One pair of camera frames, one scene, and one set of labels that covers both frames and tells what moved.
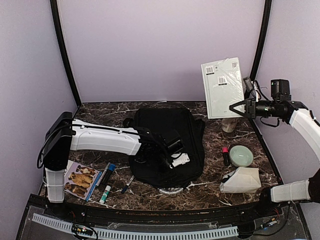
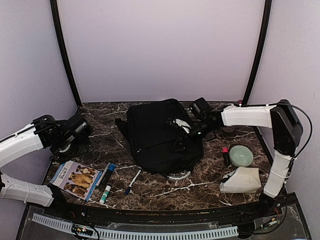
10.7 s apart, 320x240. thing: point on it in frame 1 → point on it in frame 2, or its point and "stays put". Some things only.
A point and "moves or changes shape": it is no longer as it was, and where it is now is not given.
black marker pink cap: [225, 150] stays put
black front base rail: [47, 208] stays put
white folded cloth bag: [241, 180] stays put
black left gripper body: [159, 162] → [68, 148]
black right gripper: [251, 108] → [184, 140]
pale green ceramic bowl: [241, 156] stays put
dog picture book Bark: [80, 180] stays put
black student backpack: [172, 147] moves or changes shape
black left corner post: [54, 9] stays put
